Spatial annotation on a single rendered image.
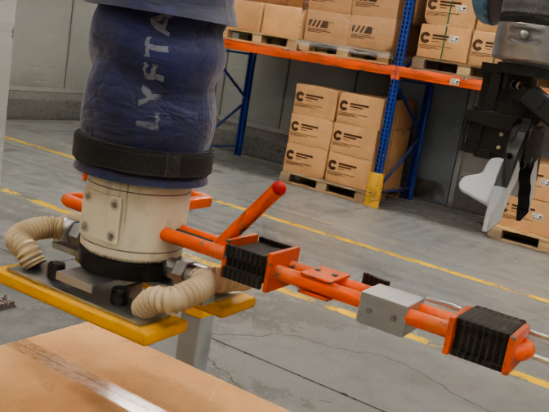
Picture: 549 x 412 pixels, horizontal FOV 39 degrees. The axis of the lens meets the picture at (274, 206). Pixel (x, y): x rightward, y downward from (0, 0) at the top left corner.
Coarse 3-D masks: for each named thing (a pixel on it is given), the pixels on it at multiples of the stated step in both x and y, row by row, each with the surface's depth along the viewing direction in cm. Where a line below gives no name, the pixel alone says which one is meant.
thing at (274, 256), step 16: (240, 240) 116; (256, 240) 120; (272, 240) 119; (224, 256) 114; (240, 256) 111; (256, 256) 110; (272, 256) 110; (288, 256) 114; (224, 272) 113; (240, 272) 112; (256, 272) 111; (272, 272) 111; (256, 288) 110; (272, 288) 112
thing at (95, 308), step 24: (48, 264) 124; (24, 288) 122; (48, 288) 121; (72, 288) 122; (120, 288) 118; (72, 312) 117; (96, 312) 115; (120, 312) 115; (144, 336) 110; (168, 336) 114
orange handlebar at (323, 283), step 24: (72, 192) 135; (192, 192) 153; (168, 240) 121; (192, 240) 118; (288, 264) 114; (312, 288) 108; (336, 288) 106; (360, 288) 108; (408, 312) 101; (432, 312) 103
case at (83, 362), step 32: (0, 352) 143; (32, 352) 146; (64, 352) 148; (96, 352) 150; (128, 352) 153; (160, 352) 155; (0, 384) 131; (32, 384) 133; (64, 384) 135; (96, 384) 137; (128, 384) 139; (160, 384) 141; (192, 384) 143; (224, 384) 145
